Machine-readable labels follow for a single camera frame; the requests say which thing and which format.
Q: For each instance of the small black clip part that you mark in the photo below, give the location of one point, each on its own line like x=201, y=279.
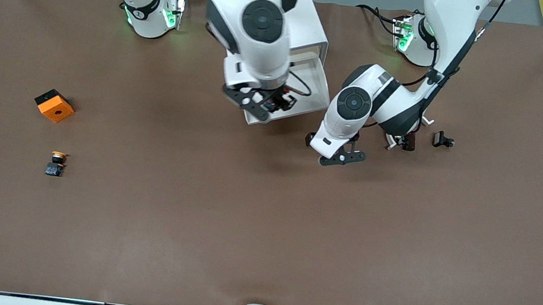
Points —
x=440, y=139

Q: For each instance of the orange black button box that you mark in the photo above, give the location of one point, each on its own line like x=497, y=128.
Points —
x=56, y=110

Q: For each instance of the large table cover sheet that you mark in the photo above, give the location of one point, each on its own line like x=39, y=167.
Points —
x=263, y=223

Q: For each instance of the dark brown clip part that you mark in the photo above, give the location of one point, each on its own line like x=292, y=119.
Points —
x=409, y=142

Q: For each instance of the white curved plastic part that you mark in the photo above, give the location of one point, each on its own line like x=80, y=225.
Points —
x=428, y=121

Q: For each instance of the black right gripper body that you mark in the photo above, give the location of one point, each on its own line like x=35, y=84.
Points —
x=276, y=101

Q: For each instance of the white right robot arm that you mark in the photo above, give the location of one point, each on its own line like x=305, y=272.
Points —
x=260, y=23

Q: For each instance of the yellow push button switch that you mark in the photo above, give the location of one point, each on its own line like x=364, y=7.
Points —
x=55, y=169

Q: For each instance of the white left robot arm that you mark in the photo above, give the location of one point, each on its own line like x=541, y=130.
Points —
x=354, y=103

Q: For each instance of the white drawer cabinet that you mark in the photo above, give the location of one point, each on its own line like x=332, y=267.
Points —
x=312, y=19

